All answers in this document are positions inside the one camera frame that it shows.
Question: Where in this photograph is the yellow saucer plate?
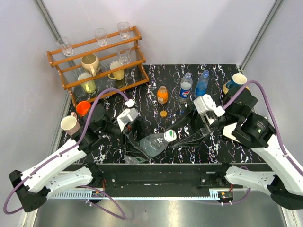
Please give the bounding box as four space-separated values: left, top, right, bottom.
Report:
223 83 250 95

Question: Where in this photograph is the Pepsi bottle blue cap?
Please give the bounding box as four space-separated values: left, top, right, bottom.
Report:
179 72 193 103

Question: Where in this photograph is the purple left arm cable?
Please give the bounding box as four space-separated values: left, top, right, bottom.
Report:
3 87 133 215

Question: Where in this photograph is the white green bottle cap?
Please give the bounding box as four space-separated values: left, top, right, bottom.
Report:
164 130 177 142

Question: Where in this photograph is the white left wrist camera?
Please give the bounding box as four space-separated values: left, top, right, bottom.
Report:
117 99 139 131

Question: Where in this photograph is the orange bottle cap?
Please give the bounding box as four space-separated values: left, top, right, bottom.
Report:
160 110 167 118

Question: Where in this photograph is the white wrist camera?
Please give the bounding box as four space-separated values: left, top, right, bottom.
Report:
117 99 139 131
193 94 225 126

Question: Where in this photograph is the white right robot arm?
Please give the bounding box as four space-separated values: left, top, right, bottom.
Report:
170 87 303 210

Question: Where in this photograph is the clear glass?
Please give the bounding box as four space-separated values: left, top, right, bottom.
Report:
94 28 107 47
56 37 73 57
117 22 130 40

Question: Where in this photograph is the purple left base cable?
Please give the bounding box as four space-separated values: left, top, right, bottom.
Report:
81 185 127 220

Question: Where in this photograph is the orange juice bottle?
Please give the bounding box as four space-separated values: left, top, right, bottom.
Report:
157 86 168 104

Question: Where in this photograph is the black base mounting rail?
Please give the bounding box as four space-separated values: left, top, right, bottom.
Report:
59 163 244 198

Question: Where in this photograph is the wooden three-tier shelf rack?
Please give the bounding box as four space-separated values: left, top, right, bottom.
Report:
47 26 149 105

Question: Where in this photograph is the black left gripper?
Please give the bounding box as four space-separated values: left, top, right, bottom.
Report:
99 116 157 159

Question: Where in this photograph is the green label water bottle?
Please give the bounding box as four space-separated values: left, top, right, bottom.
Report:
127 133 170 165

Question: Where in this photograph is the clear glass top left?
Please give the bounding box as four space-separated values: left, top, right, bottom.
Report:
56 37 73 57

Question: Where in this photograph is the yellow mug on shelf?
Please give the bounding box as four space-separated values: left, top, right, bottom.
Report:
108 61 125 80

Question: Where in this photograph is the clear blue water bottle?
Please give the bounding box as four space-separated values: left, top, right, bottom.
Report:
194 70 209 98

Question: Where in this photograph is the clear glass middle shelf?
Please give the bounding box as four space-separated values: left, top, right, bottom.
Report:
116 46 131 65

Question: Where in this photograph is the pale green mug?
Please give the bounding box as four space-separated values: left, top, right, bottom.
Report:
78 72 96 94

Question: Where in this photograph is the blue cup white inside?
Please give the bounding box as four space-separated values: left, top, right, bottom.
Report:
226 73 247 89

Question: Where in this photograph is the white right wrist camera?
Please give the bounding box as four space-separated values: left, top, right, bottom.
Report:
193 94 225 126

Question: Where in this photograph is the orange mug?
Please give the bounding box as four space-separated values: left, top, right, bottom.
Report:
75 101 91 117

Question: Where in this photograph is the clear glass top right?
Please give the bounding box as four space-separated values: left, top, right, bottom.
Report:
117 22 130 40

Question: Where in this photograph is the clear glass top middle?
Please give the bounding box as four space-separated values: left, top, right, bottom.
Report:
94 28 107 47

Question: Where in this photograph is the beige ceramic mug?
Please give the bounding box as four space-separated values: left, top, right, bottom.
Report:
81 54 100 77

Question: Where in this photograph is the pink mug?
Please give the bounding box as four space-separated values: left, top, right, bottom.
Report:
60 112 80 136

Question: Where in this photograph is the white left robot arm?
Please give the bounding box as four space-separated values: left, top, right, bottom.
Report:
9 99 150 212

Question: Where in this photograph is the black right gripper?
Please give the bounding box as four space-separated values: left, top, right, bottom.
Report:
164 101 241 148

